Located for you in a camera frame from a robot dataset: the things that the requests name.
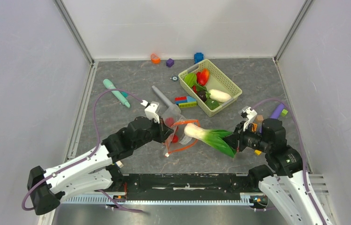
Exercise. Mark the wooden cube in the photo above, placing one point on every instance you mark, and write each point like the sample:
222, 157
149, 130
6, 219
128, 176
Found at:
259, 118

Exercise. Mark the mint green toy pen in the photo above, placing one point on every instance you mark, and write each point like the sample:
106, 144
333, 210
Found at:
109, 85

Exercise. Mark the clear zip bag orange zipper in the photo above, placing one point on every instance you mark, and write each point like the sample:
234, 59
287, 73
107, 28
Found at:
185, 142

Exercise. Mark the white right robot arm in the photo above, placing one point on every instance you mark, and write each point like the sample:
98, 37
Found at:
284, 179

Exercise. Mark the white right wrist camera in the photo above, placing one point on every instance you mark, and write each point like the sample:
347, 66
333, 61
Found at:
248, 114

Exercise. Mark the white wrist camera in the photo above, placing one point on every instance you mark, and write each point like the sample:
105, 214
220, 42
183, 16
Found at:
151, 110
248, 114

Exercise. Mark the green cube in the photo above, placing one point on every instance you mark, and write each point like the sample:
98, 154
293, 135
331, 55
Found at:
284, 112

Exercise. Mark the orange building brick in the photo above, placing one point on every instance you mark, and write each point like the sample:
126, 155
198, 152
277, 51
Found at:
254, 127

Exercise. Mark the light green starfruit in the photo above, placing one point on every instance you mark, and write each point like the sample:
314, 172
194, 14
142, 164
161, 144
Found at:
190, 79

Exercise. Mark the blue small brick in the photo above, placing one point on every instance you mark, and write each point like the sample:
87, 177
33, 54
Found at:
198, 57

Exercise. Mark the small striped wooden block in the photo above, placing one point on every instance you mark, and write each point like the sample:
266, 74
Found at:
119, 164

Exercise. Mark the purple small brick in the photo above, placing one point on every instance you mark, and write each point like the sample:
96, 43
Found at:
170, 62

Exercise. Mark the teal small block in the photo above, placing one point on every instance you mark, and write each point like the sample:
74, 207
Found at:
125, 94

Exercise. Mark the dark purple plum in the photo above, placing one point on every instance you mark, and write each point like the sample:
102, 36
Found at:
203, 95

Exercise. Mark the orange semicircle block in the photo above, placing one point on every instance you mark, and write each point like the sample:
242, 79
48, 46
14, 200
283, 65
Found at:
155, 59

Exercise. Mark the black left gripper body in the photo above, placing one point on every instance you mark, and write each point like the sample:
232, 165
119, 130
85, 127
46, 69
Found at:
156, 133

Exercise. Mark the white eggplant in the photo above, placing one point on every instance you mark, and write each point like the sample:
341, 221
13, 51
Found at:
219, 96

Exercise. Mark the grey toy microphone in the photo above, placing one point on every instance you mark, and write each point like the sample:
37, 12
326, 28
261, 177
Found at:
173, 108

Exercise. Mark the pale green perforated basket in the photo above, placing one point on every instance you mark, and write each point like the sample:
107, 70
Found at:
217, 80

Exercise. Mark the yellow small block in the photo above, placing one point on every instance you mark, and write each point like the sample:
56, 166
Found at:
257, 152

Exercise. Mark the multicolour brick block stack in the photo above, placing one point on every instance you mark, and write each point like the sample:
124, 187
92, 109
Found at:
185, 102

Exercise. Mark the red orange pepper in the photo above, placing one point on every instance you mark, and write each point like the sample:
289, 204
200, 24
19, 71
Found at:
203, 77

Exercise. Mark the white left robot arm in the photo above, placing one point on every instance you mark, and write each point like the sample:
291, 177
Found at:
47, 188

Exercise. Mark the dark green round fruit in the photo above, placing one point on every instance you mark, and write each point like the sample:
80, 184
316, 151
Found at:
212, 104

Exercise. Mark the purple cylinder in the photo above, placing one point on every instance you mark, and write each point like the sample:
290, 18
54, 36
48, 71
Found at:
277, 112

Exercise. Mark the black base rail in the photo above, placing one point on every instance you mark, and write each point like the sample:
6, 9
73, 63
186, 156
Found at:
183, 186

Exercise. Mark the red strawberry bunch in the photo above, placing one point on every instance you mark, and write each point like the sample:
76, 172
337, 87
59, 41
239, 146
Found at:
170, 122

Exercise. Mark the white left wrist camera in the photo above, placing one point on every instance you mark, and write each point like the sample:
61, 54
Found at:
151, 110

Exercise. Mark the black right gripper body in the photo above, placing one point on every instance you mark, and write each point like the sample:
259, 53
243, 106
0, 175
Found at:
250, 138

